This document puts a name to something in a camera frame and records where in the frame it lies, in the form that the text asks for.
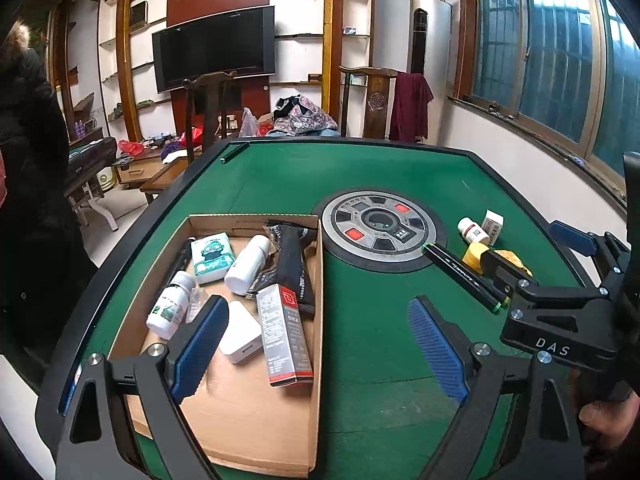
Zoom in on cardboard tray box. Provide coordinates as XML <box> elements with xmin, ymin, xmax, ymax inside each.
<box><xmin>110</xmin><ymin>214</ymin><xmax>323</xmax><ymax>478</ymax></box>

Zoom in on standing air conditioner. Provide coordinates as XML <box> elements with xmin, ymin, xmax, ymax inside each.
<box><xmin>406</xmin><ymin>0</ymin><xmax>454</xmax><ymax>111</ymax></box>

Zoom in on clear bag red items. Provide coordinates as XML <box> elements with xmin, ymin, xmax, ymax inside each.
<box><xmin>184</xmin><ymin>286</ymin><xmax>209</xmax><ymax>323</ymax></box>

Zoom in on teal cartoon tissue pack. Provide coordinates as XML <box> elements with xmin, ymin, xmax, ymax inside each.
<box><xmin>191</xmin><ymin>233</ymin><xmax>235</xmax><ymax>285</ymax></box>

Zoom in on dark red cloth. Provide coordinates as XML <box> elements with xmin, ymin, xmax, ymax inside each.
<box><xmin>390</xmin><ymin>73</ymin><xmax>434</xmax><ymax>143</ymax></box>

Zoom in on patterned cloth pile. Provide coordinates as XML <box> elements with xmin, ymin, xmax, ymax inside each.
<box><xmin>267</xmin><ymin>94</ymin><xmax>340</xmax><ymax>138</ymax></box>

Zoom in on yellow snack packet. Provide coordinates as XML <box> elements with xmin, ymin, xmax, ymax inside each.
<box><xmin>462</xmin><ymin>242</ymin><xmax>534</xmax><ymax>278</ymax></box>

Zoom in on black television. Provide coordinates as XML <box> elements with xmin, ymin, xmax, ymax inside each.
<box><xmin>152</xmin><ymin>6</ymin><xmax>276</xmax><ymax>92</ymax></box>

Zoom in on black snack packet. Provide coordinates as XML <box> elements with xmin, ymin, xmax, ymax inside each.
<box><xmin>247</xmin><ymin>219</ymin><xmax>318</xmax><ymax>316</ymax></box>

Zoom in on small white carton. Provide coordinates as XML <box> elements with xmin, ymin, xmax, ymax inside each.
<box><xmin>482</xmin><ymin>209</ymin><xmax>504</xmax><ymax>246</ymax></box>

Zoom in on person right hand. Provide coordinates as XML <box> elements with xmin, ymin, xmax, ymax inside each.
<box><xmin>578</xmin><ymin>390</ymin><xmax>639</xmax><ymax>479</ymax></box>

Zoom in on small white red bottle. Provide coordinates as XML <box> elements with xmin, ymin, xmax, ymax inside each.
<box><xmin>458</xmin><ymin>217</ymin><xmax>490</xmax><ymax>246</ymax></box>

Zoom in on wooden chair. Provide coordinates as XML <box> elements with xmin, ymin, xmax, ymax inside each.
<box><xmin>338</xmin><ymin>66</ymin><xmax>400</xmax><ymax>140</ymax></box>

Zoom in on round mahjong table control panel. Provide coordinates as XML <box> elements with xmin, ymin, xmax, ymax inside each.
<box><xmin>312</xmin><ymin>188</ymin><xmax>448</xmax><ymax>274</ymax></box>

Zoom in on white plastic bottle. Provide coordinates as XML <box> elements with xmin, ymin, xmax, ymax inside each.
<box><xmin>224</xmin><ymin>235</ymin><xmax>271</xmax><ymax>296</ymax></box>

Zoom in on green mahjong table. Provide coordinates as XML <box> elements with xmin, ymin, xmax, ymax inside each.
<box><xmin>64</xmin><ymin>136</ymin><xmax>117</xmax><ymax>198</ymax></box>
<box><xmin>36</xmin><ymin>140</ymin><xmax>590</xmax><ymax>479</ymax></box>

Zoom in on white green label bottle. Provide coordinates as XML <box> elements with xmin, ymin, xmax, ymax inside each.
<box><xmin>146</xmin><ymin>271</ymin><xmax>196</xmax><ymax>340</ymax></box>

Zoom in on black pen tube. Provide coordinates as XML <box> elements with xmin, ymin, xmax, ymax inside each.
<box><xmin>422</xmin><ymin>243</ymin><xmax>510</xmax><ymax>314</ymax></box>

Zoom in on white square box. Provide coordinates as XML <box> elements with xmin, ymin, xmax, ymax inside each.
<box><xmin>218</xmin><ymin>301</ymin><xmax>262</xmax><ymax>364</ymax></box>

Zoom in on person in black coat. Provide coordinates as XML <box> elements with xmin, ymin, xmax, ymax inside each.
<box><xmin>1</xmin><ymin>21</ymin><xmax>96</xmax><ymax>390</ymax></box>

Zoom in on grey red long box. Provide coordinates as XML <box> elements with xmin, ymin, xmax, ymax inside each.
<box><xmin>256</xmin><ymin>284</ymin><xmax>314</xmax><ymax>387</ymax></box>

